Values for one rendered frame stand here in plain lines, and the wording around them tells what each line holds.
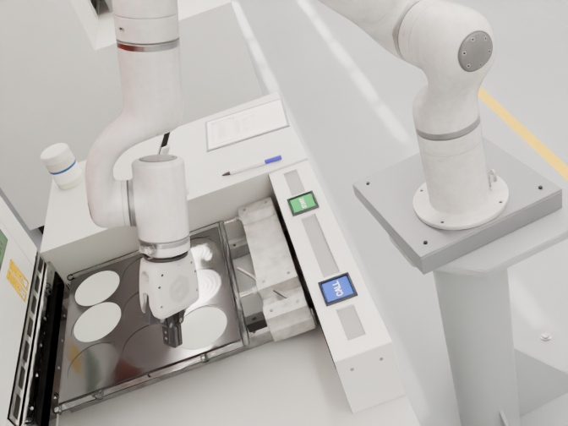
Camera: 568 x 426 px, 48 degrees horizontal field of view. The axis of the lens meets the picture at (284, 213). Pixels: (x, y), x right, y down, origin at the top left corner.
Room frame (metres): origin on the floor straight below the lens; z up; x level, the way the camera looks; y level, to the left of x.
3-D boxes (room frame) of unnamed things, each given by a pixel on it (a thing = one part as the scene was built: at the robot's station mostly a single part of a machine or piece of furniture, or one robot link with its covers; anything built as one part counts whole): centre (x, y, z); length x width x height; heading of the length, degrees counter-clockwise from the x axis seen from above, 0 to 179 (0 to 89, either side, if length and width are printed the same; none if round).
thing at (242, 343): (0.79, 0.32, 0.90); 0.37 x 0.01 x 0.01; 90
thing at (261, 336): (0.85, 0.26, 0.84); 0.50 x 0.02 x 0.03; 90
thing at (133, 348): (0.97, 0.32, 0.90); 0.34 x 0.34 x 0.01; 0
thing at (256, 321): (0.83, 0.12, 0.90); 0.04 x 0.02 x 0.03; 90
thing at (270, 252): (0.98, 0.06, 0.87); 0.36 x 0.08 x 0.03; 0
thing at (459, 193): (0.99, -0.35, 0.96); 0.19 x 0.19 x 0.18
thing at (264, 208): (1.15, 0.06, 0.89); 0.08 x 0.03 x 0.03; 90
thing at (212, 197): (1.35, 0.22, 0.89); 0.62 x 0.35 x 0.14; 90
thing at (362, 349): (0.90, -0.04, 0.89); 0.55 x 0.09 x 0.14; 0
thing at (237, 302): (0.97, 0.14, 0.90); 0.38 x 0.01 x 0.01; 0
